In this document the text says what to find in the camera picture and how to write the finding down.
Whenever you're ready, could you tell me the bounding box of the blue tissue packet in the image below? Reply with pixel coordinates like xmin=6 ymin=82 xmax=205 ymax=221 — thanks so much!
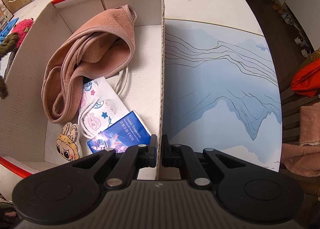
xmin=87 ymin=111 xmax=151 ymax=153

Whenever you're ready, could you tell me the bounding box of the white usb cable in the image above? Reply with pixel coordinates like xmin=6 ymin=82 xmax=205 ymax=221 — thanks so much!
xmin=113 ymin=63 xmax=130 ymax=96

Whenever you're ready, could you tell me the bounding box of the pink plush ball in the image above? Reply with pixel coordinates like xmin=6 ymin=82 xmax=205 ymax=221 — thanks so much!
xmin=12 ymin=18 xmax=34 ymax=47

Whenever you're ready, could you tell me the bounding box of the red white shoe box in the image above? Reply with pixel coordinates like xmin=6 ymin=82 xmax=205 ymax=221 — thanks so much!
xmin=1 ymin=0 xmax=165 ymax=190

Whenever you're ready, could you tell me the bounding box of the red garment on chair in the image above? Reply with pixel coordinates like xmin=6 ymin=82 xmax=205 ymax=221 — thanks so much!
xmin=291 ymin=59 xmax=320 ymax=98

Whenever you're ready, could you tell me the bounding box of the printed face mask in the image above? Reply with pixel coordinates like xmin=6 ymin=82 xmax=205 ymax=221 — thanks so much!
xmin=78 ymin=77 xmax=129 ymax=139

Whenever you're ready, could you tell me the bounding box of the pink towel on chair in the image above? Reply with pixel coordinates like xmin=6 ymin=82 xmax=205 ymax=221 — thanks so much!
xmin=281 ymin=102 xmax=319 ymax=177

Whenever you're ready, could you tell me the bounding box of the red framed picture board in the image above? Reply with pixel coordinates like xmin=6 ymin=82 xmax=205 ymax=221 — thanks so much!
xmin=0 ymin=0 xmax=14 ymax=30

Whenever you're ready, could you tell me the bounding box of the blue rubber glove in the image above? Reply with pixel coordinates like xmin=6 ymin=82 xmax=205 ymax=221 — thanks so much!
xmin=0 ymin=18 xmax=19 ymax=43

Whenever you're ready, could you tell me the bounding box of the small wooden child chair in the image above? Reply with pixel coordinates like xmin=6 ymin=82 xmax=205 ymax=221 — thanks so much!
xmin=5 ymin=0 xmax=32 ymax=14

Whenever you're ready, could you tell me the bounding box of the black dotted sock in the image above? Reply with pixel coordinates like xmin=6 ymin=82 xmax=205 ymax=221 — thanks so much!
xmin=1 ymin=47 xmax=18 ymax=80

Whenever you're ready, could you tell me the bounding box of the labubu plush keychain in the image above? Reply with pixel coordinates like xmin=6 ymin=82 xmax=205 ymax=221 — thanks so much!
xmin=55 ymin=122 xmax=82 ymax=161

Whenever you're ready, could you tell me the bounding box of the pink fleece cloth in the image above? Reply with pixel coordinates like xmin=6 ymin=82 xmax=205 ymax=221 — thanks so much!
xmin=41 ymin=5 xmax=137 ymax=124

